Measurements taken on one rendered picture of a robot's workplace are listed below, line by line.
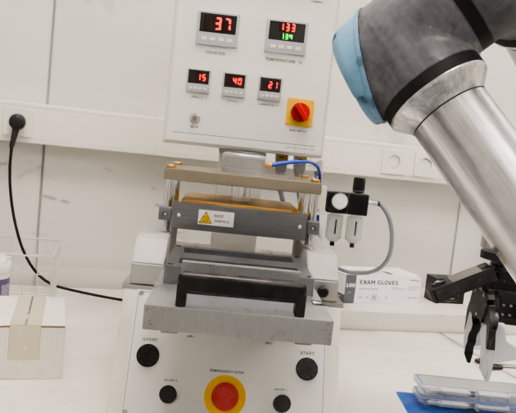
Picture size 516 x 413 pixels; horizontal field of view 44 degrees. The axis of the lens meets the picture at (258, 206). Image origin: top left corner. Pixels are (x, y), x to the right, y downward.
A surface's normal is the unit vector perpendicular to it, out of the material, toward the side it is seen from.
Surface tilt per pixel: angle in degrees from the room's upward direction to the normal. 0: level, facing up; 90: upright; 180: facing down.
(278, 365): 65
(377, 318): 90
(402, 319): 90
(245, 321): 90
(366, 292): 90
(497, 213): 98
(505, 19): 126
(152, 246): 41
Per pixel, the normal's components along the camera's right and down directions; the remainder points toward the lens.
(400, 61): -0.56, 0.03
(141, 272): 0.05, 0.10
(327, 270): 0.11, -0.69
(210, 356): 0.09, -0.33
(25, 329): 0.29, 0.09
